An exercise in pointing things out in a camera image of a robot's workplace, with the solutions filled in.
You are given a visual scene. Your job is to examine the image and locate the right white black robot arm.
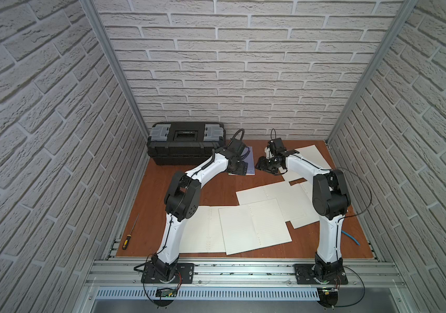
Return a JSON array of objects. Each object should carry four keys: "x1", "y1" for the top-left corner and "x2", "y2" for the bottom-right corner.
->
[{"x1": 255, "y1": 150, "x2": 351, "y2": 275}]

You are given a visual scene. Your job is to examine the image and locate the purple cover notebook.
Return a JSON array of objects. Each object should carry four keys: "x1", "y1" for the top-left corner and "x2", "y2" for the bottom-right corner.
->
[{"x1": 229, "y1": 147, "x2": 255, "y2": 176}]

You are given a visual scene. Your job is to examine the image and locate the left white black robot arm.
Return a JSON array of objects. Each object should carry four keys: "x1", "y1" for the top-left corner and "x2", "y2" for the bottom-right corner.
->
[{"x1": 151, "y1": 138, "x2": 248, "y2": 280}]

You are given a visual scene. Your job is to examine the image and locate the black plastic toolbox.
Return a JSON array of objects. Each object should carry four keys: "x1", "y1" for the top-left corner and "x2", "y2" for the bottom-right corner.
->
[{"x1": 147, "y1": 121, "x2": 226, "y2": 166}]

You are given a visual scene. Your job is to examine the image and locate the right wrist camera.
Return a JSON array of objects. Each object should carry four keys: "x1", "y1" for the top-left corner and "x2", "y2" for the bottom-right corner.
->
[{"x1": 267, "y1": 138, "x2": 287, "y2": 156}]

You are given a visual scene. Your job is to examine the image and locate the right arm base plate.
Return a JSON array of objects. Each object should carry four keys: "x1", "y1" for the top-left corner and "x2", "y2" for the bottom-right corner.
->
[{"x1": 294, "y1": 263, "x2": 348, "y2": 286}]

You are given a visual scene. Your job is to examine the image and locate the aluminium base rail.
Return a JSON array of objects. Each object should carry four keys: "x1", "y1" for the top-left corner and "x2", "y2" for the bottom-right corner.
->
[{"x1": 84, "y1": 258, "x2": 406, "y2": 301}]

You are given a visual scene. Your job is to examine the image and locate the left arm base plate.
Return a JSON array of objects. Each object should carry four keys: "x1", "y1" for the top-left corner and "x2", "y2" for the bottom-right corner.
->
[{"x1": 141, "y1": 262, "x2": 194, "y2": 284}]

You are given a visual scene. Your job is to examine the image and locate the yellow black screwdriver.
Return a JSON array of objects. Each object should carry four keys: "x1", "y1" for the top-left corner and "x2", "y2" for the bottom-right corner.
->
[{"x1": 122, "y1": 215, "x2": 139, "y2": 250}]

